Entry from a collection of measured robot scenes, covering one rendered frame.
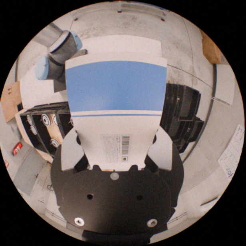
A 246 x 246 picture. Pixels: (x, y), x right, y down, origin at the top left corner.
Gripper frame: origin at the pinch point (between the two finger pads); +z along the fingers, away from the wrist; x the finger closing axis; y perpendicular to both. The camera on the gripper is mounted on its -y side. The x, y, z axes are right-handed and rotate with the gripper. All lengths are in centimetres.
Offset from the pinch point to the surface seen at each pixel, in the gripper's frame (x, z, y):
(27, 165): -332, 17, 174
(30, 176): -332, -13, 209
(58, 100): -48, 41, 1
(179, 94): 66, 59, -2
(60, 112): -27.0, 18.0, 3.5
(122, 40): 3, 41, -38
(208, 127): 265, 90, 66
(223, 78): 253, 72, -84
